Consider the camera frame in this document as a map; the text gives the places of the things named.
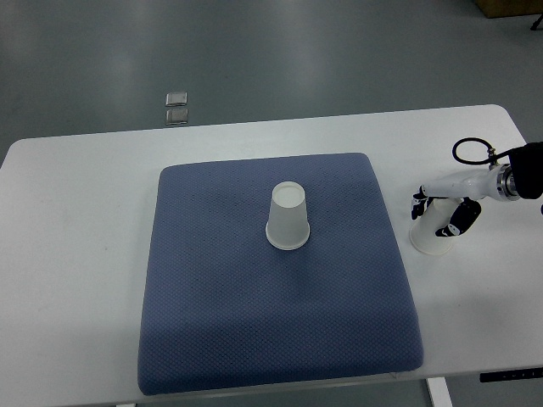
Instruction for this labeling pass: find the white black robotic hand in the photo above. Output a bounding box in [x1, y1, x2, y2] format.
[411, 164, 520, 237]

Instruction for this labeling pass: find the white paper cup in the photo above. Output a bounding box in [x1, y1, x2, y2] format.
[409, 198, 458, 256]
[266, 181, 311, 251]

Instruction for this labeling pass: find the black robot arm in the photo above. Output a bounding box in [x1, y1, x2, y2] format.
[508, 142, 542, 200]

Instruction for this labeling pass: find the black tripod leg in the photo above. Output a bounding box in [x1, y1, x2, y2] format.
[530, 14, 543, 31]

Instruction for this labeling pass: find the brown cardboard box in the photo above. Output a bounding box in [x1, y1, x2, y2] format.
[474, 0, 542, 19]

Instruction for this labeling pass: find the black table control panel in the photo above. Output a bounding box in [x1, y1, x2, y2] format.
[479, 367, 543, 383]

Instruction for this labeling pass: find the white table leg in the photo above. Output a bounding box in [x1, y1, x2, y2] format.
[426, 377, 453, 407]

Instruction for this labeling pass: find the white paper cup on cushion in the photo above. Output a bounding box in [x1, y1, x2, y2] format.
[266, 181, 311, 251]

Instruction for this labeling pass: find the blue fabric cushion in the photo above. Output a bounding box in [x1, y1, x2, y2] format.
[137, 153, 423, 395]

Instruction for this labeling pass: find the lower metal floor plate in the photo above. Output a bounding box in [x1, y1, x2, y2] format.
[165, 108, 188, 125]

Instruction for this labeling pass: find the metal floor plate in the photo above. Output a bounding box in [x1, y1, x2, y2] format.
[165, 91, 188, 107]
[165, 108, 188, 125]

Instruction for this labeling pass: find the upper metal floor plate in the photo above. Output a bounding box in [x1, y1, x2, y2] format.
[165, 91, 188, 107]

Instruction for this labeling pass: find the black looped cable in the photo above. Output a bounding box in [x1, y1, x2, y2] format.
[451, 137, 514, 171]

